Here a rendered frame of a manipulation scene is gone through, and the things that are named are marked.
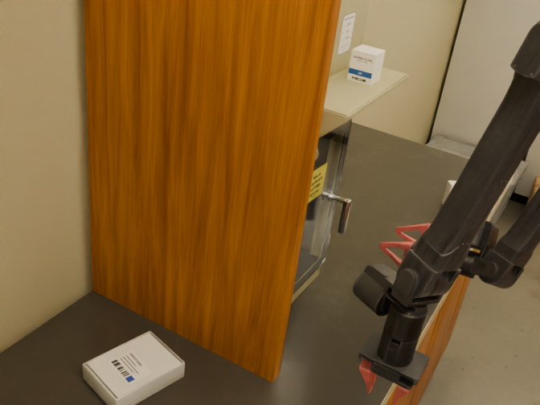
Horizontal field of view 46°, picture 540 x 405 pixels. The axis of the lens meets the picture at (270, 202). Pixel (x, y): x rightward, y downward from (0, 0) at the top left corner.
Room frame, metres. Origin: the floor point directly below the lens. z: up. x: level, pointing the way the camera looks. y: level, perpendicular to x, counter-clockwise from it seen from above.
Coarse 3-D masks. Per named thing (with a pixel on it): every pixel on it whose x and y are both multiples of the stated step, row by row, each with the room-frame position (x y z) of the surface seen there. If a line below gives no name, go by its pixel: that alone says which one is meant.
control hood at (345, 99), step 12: (384, 72) 1.28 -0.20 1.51; (396, 72) 1.29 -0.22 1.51; (336, 84) 1.17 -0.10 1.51; (348, 84) 1.18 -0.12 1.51; (360, 84) 1.18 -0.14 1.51; (372, 84) 1.19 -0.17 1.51; (384, 84) 1.20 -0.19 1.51; (396, 84) 1.23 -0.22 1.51; (336, 96) 1.10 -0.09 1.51; (348, 96) 1.11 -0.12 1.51; (360, 96) 1.12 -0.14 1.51; (372, 96) 1.12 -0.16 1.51; (324, 108) 1.03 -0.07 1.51; (336, 108) 1.04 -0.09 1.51; (348, 108) 1.05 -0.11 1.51; (360, 108) 1.06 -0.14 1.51; (324, 120) 1.03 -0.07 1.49; (336, 120) 1.02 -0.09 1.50; (348, 120) 1.02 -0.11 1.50; (324, 132) 1.03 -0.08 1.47
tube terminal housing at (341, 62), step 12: (348, 0) 1.24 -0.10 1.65; (360, 0) 1.30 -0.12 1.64; (348, 12) 1.25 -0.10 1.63; (360, 12) 1.31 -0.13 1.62; (360, 24) 1.32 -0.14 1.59; (336, 36) 1.21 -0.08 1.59; (360, 36) 1.33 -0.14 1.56; (336, 48) 1.22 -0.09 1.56; (336, 60) 1.23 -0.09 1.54; (348, 60) 1.29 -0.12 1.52; (336, 72) 1.24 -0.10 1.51; (312, 276) 1.31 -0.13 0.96; (300, 288) 1.25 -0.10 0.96
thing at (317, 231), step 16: (336, 128) 1.26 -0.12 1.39; (320, 144) 1.19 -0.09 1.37; (336, 144) 1.27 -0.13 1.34; (320, 160) 1.20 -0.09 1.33; (336, 160) 1.29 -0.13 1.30; (336, 176) 1.30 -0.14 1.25; (336, 192) 1.32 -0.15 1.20; (320, 208) 1.25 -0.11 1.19; (320, 224) 1.26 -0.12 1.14; (304, 240) 1.19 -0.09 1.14; (320, 240) 1.28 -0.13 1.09; (304, 256) 1.21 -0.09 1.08; (320, 256) 1.30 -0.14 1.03; (304, 272) 1.22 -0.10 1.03
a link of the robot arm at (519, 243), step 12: (528, 204) 1.16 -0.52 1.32; (528, 216) 1.14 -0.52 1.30; (516, 228) 1.13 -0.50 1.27; (528, 228) 1.12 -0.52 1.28; (504, 240) 1.12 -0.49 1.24; (516, 240) 1.11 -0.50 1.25; (528, 240) 1.10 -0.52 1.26; (492, 252) 1.12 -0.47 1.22; (504, 252) 1.10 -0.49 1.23; (516, 252) 1.09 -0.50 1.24; (528, 252) 1.11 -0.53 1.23; (504, 264) 1.09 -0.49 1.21; (516, 264) 1.09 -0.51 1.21; (480, 276) 1.09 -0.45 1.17; (504, 276) 1.07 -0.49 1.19; (516, 276) 1.10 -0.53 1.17
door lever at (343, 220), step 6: (330, 198) 1.29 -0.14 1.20; (336, 198) 1.28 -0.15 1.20; (342, 198) 1.28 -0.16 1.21; (348, 198) 1.28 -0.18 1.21; (348, 204) 1.27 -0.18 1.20; (342, 210) 1.27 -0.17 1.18; (348, 210) 1.27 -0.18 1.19; (342, 216) 1.27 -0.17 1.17; (348, 216) 1.28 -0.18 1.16; (342, 222) 1.27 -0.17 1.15; (342, 228) 1.27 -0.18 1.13
